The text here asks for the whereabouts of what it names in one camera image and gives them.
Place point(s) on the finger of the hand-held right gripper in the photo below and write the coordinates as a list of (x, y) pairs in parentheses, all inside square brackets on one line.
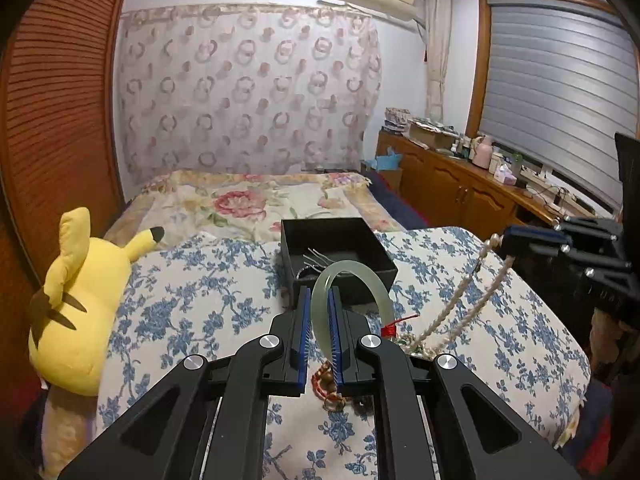
[(560, 265), (540, 235)]

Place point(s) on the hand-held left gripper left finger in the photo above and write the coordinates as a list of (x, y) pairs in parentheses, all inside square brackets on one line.
[(299, 340)]

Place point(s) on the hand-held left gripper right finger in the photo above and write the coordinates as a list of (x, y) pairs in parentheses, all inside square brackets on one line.
[(334, 340)]

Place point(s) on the pale green jade bangle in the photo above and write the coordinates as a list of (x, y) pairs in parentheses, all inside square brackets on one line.
[(350, 265)]

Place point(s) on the silver hair pins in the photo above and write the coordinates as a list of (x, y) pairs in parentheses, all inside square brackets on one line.
[(315, 261)]

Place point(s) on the black jewelry box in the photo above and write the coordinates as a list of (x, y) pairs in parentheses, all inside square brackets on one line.
[(300, 240)]

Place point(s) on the white power strip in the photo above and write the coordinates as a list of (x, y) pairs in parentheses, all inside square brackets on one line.
[(535, 175)]

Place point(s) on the pink tissue box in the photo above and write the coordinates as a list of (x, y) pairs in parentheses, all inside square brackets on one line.
[(506, 175)]

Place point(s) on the white cup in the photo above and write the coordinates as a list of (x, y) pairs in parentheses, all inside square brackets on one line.
[(496, 162)]

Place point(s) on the pink thermos jug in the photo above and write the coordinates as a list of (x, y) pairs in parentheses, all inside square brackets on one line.
[(482, 155)]

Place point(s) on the blue floral quilt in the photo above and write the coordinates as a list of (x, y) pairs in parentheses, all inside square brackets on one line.
[(200, 310)]

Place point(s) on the wooden cabinet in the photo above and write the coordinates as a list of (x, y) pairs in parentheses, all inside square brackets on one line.
[(450, 180)]

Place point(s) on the dark blue bed sheet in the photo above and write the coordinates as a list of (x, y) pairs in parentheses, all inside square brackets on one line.
[(400, 205)]

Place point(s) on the cardboard box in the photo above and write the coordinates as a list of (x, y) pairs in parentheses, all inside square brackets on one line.
[(430, 135)]

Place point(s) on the pink flowered blanket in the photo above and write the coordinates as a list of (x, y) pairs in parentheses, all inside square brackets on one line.
[(225, 205)]

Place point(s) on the light blue bag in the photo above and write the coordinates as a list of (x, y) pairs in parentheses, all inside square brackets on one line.
[(382, 162)]

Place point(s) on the stack of folded cloths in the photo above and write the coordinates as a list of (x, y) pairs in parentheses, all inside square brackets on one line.
[(397, 120)]

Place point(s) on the beige window curtain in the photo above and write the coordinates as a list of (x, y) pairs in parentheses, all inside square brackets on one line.
[(437, 50)]

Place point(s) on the yellow plush toy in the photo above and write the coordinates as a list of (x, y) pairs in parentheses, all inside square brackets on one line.
[(85, 300)]

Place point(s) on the beige cloth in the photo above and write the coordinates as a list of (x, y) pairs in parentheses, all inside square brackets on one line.
[(65, 435)]

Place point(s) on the wooden louvered wardrobe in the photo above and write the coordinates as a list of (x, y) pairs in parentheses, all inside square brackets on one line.
[(55, 135)]

